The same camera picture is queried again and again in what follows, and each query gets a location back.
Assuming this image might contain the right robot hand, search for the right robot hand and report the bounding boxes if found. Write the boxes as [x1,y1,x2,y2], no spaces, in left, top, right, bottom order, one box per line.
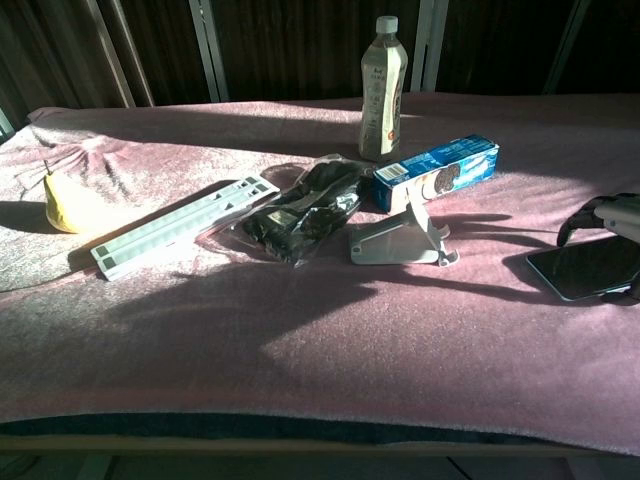
[556,192,640,305]

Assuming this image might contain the black smartphone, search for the black smartphone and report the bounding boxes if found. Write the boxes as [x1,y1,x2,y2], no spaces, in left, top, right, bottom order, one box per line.
[525,236,640,303]

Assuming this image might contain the blue toothpaste box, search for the blue toothpaste box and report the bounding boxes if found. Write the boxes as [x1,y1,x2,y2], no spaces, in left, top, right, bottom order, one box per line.
[371,133,501,214]

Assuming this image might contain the silver flat box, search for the silver flat box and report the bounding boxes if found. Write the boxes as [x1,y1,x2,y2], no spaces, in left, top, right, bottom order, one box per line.
[348,199,461,268]

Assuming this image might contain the milk tea bottle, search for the milk tea bottle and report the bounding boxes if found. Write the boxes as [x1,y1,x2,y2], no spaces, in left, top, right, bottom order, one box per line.
[358,15,409,163]

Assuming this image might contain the black items in plastic bag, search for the black items in plastic bag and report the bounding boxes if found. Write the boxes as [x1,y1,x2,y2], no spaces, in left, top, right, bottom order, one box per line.
[232,154,382,269]

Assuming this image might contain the pink tablecloth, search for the pink tablecloth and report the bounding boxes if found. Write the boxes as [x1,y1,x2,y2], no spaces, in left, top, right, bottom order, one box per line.
[0,91,640,457]

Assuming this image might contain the yellow pear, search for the yellow pear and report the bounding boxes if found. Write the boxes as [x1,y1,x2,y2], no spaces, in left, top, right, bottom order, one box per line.
[42,160,92,235]

